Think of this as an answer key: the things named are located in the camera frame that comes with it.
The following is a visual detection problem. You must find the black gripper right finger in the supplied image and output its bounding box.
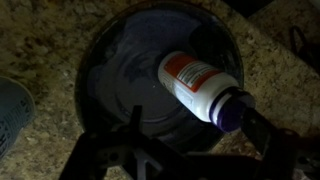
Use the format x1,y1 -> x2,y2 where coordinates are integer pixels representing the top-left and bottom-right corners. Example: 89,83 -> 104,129
241,106 -> 278,155

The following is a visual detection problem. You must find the white bottle orange label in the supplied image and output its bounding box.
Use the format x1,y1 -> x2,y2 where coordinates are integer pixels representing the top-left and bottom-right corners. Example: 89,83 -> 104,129
157,50 -> 257,134

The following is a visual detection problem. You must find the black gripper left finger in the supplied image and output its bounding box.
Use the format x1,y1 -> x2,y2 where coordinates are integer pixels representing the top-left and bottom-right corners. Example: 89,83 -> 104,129
128,104 -> 145,135

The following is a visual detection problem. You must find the dark round bowl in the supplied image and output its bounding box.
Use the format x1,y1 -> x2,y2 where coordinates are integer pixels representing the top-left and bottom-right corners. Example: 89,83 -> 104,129
74,1 -> 245,152

